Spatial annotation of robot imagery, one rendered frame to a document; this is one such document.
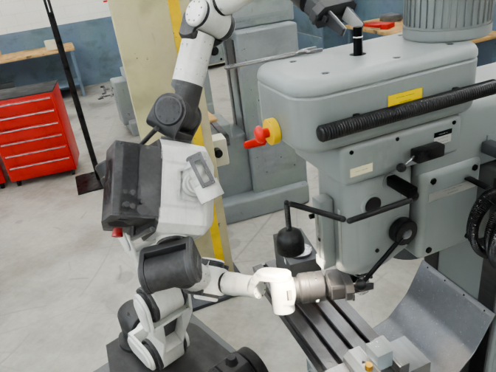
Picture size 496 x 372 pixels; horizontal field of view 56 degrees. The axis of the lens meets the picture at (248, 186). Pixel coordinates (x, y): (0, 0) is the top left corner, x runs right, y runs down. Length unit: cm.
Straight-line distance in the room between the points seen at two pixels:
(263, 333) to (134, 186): 197
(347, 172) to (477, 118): 37
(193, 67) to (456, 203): 79
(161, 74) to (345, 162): 184
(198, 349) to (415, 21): 162
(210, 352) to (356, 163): 136
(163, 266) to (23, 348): 238
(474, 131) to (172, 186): 77
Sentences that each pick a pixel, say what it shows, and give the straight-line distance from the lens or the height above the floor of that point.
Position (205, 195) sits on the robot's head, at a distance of 118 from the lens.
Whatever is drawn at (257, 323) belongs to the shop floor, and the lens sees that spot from 312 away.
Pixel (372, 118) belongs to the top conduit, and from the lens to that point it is 100.
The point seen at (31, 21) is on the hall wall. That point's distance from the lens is 996.
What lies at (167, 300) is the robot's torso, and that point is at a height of 104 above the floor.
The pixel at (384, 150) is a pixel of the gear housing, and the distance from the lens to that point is 110.
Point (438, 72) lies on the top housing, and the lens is 112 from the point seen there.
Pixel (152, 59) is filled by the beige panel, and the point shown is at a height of 164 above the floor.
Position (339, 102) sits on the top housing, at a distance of 98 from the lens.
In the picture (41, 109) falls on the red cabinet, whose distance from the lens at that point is 556.
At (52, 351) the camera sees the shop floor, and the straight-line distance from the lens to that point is 341.
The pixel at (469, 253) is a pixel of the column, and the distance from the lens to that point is 162.
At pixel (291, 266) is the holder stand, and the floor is 109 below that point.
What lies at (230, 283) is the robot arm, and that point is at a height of 123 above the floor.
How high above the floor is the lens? 214
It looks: 27 degrees down
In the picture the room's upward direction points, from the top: 8 degrees counter-clockwise
